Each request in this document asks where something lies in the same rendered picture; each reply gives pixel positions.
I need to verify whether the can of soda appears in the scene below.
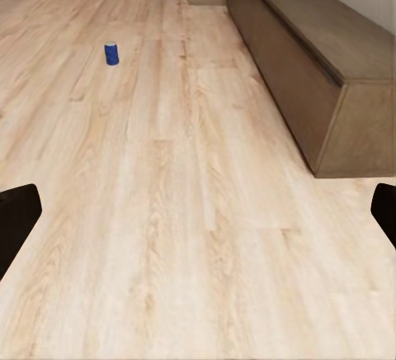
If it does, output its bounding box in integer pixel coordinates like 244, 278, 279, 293
104, 41, 119, 66

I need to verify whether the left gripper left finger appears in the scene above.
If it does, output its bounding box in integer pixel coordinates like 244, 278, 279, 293
0, 183, 42, 280

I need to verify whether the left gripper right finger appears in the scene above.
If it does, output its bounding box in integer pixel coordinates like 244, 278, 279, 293
370, 183, 396, 248

